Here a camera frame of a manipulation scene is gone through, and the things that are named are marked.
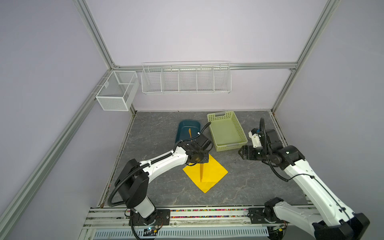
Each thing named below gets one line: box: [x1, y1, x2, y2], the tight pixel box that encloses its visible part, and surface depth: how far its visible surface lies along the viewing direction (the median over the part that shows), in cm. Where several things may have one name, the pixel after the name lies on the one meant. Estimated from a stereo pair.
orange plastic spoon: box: [200, 163, 203, 183], surface depth 90 cm
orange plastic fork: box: [200, 163, 204, 183], surface depth 89 cm
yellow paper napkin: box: [182, 154, 229, 194], surface depth 90 cm
